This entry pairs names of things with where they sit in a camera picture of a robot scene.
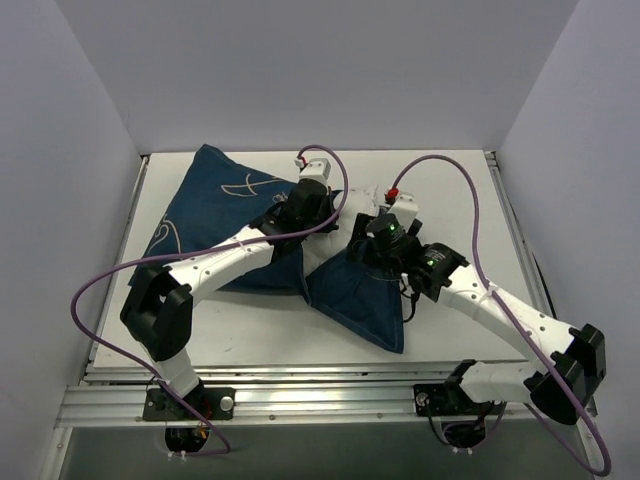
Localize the blue embroidered pillowcase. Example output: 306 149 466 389
144 145 404 354

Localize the white pillow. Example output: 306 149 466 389
302 184 379 277

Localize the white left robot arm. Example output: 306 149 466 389
120 179 335 419

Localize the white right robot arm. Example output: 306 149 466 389
347 213 606 425

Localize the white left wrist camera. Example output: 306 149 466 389
295 158 331 187

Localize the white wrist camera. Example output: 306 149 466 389
384 188 419 231
295 158 331 187

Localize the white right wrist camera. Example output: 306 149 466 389
384 188 419 231

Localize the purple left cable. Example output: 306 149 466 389
72 144 349 456

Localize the purple cable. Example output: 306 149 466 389
72 144 349 456
392 154 613 476

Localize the aluminium right side rail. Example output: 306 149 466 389
484 151 556 317

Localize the aluminium rail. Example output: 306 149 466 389
94 154 150 336
54 362 599 429
484 151 556 317

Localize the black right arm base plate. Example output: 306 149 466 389
412 383 502 418

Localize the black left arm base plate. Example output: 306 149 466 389
142 386 236 422

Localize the aluminium left side rail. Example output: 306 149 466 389
94 154 150 336

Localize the aluminium front rail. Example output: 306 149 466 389
54 362 599 429

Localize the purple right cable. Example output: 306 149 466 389
392 154 613 476

